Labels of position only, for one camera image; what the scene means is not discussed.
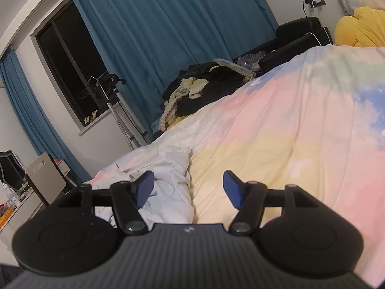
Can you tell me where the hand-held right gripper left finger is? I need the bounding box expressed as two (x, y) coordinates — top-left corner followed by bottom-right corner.
(52, 170), (155, 235)

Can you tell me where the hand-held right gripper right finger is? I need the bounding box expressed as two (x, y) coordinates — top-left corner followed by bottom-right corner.
(223, 170), (320, 235)

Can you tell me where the white garment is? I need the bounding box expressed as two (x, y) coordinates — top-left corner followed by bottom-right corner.
(93, 145), (195, 227)

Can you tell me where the pile of black clothes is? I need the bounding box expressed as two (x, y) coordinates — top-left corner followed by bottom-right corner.
(151, 61), (257, 133)

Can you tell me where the pastel tie-dye blanket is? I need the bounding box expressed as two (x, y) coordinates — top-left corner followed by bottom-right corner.
(82, 44), (385, 288)

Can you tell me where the garment steamer stand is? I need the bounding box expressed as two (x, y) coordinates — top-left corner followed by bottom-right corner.
(87, 73), (148, 151)

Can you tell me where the cream ruffled knit garment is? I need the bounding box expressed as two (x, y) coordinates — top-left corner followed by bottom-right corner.
(158, 78), (209, 132)

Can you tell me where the beige chair back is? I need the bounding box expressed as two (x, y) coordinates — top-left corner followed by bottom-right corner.
(25, 152), (67, 206)

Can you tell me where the narrow blue curtain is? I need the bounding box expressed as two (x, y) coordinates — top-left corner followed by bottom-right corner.
(0, 47), (92, 185)

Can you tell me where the clear plastic bag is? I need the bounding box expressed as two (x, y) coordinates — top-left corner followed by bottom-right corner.
(237, 50), (267, 69)

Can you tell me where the cluttered white desk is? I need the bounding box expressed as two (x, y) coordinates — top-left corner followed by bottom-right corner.
(0, 181), (46, 241)

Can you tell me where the black ornate chair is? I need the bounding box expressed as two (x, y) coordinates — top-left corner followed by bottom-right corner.
(0, 150), (27, 194)

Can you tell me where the dark window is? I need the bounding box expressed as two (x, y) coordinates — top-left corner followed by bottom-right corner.
(34, 0), (121, 128)

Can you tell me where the wide blue curtain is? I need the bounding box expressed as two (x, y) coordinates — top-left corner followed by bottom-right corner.
(64, 0), (280, 145)

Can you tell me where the black sofa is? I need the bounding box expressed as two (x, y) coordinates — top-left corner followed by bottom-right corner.
(233, 16), (334, 73)

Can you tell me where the yellow pillow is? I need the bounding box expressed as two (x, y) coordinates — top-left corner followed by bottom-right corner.
(335, 6), (385, 48)

